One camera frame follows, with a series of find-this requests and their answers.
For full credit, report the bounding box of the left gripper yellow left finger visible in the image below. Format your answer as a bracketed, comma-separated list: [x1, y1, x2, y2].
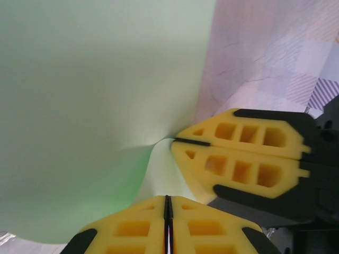
[60, 195, 169, 254]

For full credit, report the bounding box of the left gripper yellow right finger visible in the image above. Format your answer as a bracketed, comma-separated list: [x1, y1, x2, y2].
[168, 196, 279, 254]

